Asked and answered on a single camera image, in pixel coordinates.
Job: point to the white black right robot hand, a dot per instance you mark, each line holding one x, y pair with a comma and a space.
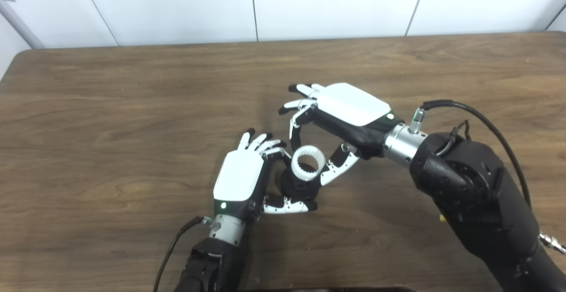
349, 104

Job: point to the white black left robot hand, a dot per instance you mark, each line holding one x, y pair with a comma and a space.
239, 179

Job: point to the round black part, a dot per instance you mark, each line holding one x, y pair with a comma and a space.
296, 190

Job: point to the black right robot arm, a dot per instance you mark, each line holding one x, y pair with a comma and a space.
468, 194

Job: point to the gray wall corner post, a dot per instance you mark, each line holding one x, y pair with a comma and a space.
20, 24

